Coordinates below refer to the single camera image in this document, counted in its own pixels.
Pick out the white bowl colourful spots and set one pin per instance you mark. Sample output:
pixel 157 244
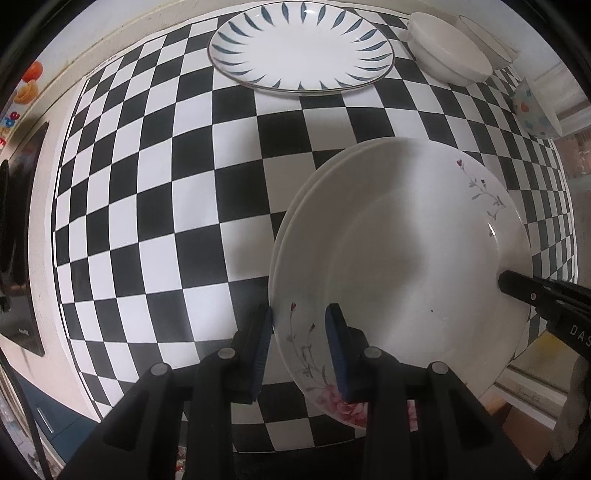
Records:
pixel 531 108

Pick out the plain white bowl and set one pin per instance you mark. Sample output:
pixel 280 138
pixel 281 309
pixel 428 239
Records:
pixel 443 50

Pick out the black flat appliance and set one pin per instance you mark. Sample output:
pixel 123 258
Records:
pixel 25 230

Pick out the black and white checkered mat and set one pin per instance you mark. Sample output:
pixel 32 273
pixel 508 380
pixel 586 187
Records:
pixel 138 184

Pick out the fruit wall sticker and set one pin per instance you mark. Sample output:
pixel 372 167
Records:
pixel 28 90

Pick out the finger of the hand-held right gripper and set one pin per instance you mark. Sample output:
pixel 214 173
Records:
pixel 521 286

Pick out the white plate blue leaf pattern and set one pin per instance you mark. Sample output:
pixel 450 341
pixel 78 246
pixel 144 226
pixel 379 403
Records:
pixel 300 46

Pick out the white floral plate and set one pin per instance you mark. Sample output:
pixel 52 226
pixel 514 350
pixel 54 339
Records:
pixel 415 240

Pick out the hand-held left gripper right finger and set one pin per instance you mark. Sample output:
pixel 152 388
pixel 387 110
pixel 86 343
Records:
pixel 337 355

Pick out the dark blue cabinet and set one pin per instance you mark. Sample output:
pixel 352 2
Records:
pixel 46 415

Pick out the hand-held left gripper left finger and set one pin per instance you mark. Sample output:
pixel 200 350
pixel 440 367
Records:
pixel 263 350

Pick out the white bowl dark rim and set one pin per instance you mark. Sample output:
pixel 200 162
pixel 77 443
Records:
pixel 496 50

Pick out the person's right hand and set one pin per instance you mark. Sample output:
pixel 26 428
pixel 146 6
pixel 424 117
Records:
pixel 575 401

